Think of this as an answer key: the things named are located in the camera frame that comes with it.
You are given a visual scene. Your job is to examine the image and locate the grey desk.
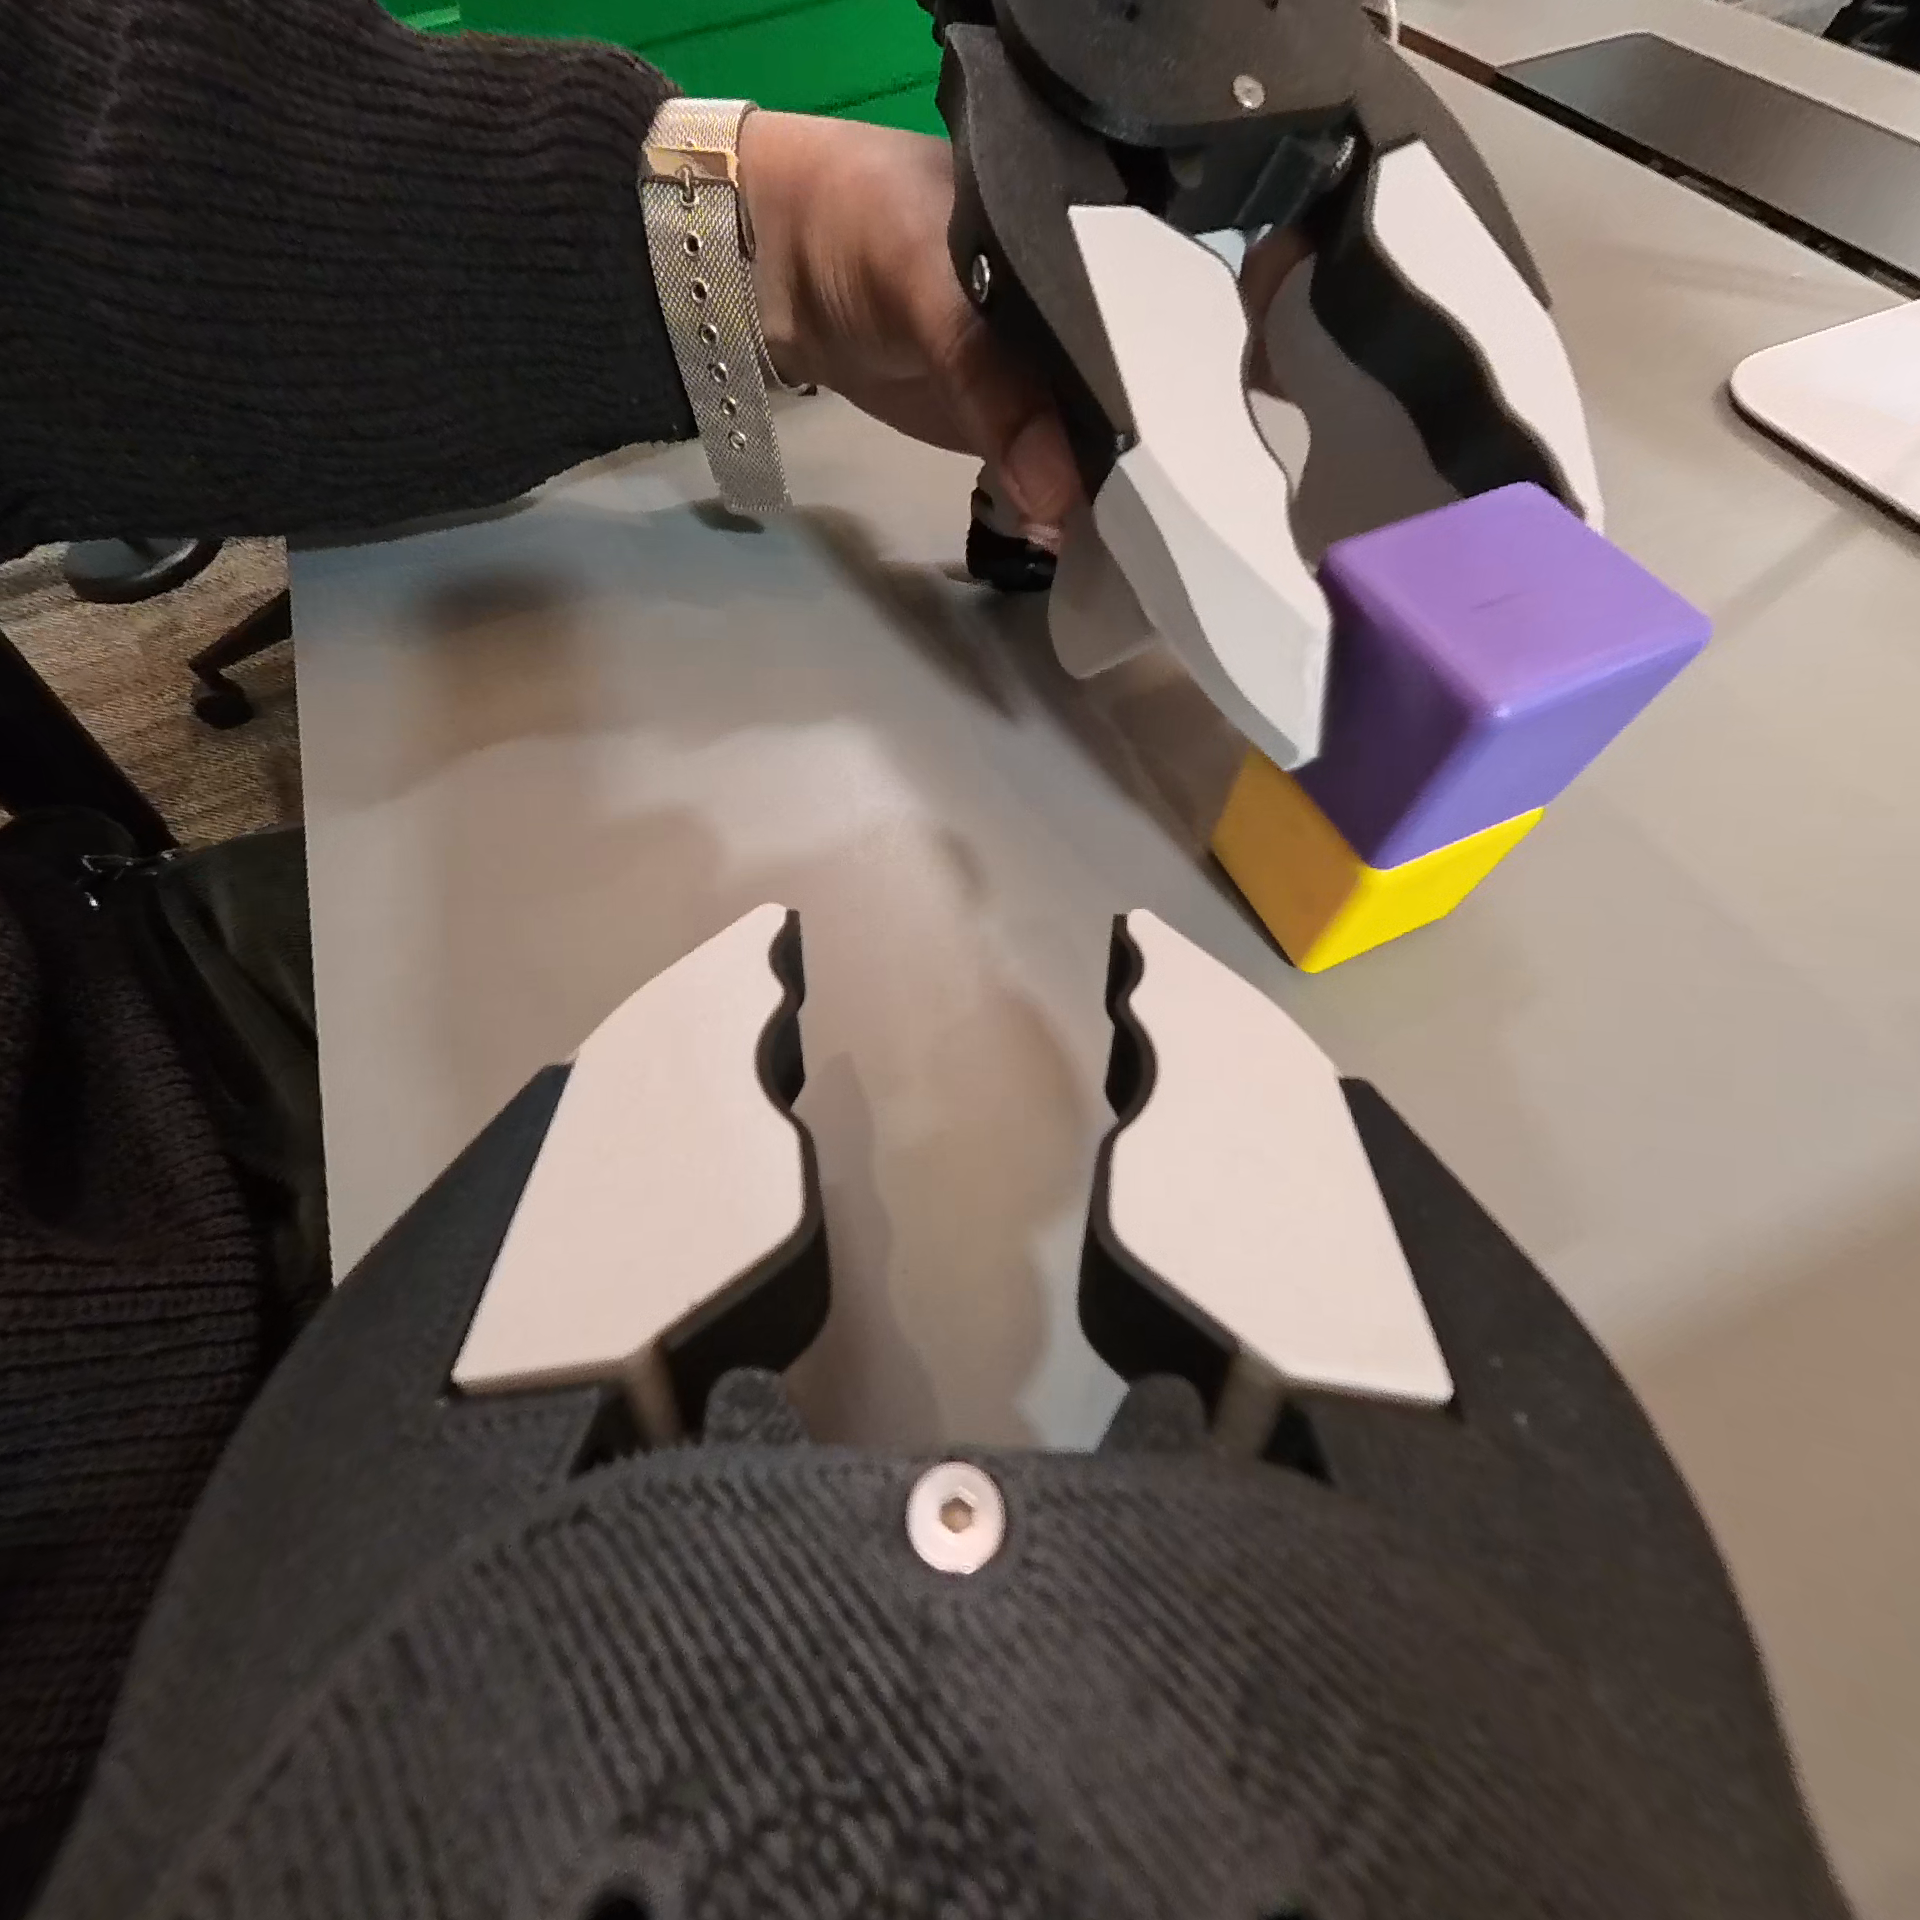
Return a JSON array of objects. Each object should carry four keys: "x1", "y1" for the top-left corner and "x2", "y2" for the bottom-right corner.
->
[{"x1": 286, "y1": 0, "x2": 1920, "y2": 1920}]

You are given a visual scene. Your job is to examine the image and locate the green plastic bin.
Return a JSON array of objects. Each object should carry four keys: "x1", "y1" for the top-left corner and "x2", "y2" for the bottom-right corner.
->
[{"x1": 374, "y1": 0, "x2": 953, "y2": 136}]

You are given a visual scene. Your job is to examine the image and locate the purple cube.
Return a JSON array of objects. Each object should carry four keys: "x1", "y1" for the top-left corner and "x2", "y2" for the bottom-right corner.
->
[{"x1": 1295, "y1": 481, "x2": 1712, "y2": 873}]

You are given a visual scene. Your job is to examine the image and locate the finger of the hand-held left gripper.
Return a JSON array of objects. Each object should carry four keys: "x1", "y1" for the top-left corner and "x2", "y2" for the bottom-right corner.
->
[
  {"x1": 1068, "y1": 208, "x2": 1335, "y2": 771},
  {"x1": 1317, "y1": 142, "x2": 1604, "y2": 529}
]

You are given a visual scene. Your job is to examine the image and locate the yellow cube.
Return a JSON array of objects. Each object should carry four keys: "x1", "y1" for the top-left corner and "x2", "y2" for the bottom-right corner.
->
[{"x1": 1212, "y1": 750, "x2": 1547, "y2": 974}]

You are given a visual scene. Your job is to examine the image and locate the person's left forearm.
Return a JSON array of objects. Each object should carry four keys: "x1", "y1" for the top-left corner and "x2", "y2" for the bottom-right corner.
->
[{"x1": 0, "y1": 0, "x2": 705, "y2": 558}]

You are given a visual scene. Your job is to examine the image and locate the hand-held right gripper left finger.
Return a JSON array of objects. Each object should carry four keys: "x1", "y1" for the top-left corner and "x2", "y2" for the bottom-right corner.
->
[{"x1": 452, "y1": 903, "x2": 832, "y2": 1432}]

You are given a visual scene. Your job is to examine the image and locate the black swivel chair base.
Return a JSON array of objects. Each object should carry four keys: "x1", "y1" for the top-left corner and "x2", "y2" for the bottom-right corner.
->
[{"x1": 65, "y1": 536, "x2": 295, "y2": 732}]

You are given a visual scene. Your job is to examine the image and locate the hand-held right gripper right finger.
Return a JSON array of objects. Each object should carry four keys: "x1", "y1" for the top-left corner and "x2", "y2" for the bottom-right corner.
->
[{"x1": 1079, "y1": 909, "x2": 1456, "y2": 1455}]

